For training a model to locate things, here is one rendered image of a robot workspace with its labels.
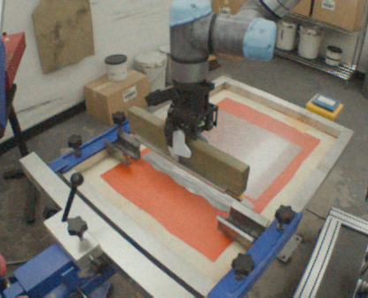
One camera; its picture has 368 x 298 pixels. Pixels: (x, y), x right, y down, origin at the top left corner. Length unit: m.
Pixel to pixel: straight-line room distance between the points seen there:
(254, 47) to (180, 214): 0.45
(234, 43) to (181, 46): 0.10
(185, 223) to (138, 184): 0.18
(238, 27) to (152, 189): 0.50
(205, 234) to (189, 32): 0.45
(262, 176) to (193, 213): 0.24
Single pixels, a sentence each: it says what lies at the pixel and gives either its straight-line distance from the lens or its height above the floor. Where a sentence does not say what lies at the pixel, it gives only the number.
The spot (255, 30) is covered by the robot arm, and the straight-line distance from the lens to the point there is 0.54.
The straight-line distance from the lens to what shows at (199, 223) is 0.78.
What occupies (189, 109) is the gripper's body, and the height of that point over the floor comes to 1.23.
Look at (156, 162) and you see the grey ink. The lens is 0.92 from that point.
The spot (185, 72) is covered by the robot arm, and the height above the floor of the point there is 1.32.
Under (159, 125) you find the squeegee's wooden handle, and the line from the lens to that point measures 0.75.
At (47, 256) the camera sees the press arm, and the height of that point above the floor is 1.04.
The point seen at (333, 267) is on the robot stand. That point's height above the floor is 0.21.
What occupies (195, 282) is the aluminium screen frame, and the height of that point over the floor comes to 0.99.
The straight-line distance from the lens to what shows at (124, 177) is 0.89.
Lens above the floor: 1.57
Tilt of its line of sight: 39 degrees down
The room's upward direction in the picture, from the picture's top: straight up
